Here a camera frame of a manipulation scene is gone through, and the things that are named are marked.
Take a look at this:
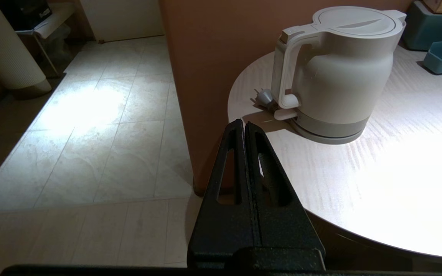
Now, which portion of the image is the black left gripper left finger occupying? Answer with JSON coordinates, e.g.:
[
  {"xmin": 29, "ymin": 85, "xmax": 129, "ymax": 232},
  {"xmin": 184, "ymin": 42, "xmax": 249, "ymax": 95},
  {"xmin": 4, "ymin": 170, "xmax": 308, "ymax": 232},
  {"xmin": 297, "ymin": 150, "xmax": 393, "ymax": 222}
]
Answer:
[{"xmin": 187, "ymin": 119, "xmax": 261, "ymax": 268}]

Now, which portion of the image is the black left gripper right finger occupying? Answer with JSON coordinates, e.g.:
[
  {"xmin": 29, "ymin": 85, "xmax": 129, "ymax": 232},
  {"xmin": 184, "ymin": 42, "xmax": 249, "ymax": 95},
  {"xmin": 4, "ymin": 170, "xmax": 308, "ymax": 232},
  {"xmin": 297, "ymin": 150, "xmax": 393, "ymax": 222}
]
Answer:
[{"xmin": 245, "ymin": 122, "xmax": 326, "ymax": 269}]

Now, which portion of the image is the white electric kettle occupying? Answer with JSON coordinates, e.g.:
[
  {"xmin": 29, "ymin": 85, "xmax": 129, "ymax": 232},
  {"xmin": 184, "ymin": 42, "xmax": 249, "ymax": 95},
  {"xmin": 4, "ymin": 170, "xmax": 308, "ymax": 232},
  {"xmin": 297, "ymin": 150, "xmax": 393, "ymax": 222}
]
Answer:
[{"xmin": 271, "ymin": 6, "xmax": 407, "ymax": 138}]

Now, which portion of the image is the white round kettle base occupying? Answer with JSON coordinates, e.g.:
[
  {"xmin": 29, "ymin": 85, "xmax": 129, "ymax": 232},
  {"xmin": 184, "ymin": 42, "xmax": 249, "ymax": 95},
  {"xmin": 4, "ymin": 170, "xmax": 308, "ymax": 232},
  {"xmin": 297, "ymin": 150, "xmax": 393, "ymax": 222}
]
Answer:
[{"xmin": 254, "ymin": 88, "xmax": 371, "ymax": 145}]

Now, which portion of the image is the blue rectangular box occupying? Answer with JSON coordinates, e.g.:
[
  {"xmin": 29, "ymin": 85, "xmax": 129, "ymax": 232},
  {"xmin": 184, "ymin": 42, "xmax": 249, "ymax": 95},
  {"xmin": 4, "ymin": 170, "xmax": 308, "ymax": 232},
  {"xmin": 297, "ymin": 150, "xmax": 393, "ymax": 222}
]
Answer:
[{"xmin": 402, "ymin": 0, "xmax": 442, "ymax": 51}]

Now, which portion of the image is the clear plastic bag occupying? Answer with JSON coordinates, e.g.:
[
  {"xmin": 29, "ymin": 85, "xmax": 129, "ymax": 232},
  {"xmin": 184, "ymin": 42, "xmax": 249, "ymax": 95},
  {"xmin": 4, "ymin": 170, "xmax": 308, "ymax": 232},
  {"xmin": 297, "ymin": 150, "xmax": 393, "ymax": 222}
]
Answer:
[{"xmin": 43, "ymin": 24, "xmax": 72, "ymax": 62}]

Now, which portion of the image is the white metal-legged shelf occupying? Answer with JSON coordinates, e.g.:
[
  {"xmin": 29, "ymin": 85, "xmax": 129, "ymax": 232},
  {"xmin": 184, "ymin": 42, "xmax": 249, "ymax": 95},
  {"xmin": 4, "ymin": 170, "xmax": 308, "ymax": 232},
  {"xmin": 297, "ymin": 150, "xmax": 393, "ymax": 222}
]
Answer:
[{"xmin": 16, "ymin": 2, "xmax": 76, "ymax": 77}]

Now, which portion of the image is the white ribbed cylinder bin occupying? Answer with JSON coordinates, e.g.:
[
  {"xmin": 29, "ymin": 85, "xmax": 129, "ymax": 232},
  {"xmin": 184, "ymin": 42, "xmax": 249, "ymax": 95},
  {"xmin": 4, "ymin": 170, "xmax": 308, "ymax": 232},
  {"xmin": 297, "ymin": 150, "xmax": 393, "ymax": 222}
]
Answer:
[{"xmin": 0, "ymin": 0, "xmax": 52, "ymax": 97}]

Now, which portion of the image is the black box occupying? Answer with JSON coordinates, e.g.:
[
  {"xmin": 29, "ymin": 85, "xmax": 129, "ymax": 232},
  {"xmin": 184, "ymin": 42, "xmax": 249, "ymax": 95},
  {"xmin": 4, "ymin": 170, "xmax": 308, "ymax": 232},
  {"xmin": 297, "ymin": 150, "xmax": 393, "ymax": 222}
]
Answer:
[{"xmin": 0, "ymin": 0, "xmax": 53, "ymax": 30}]

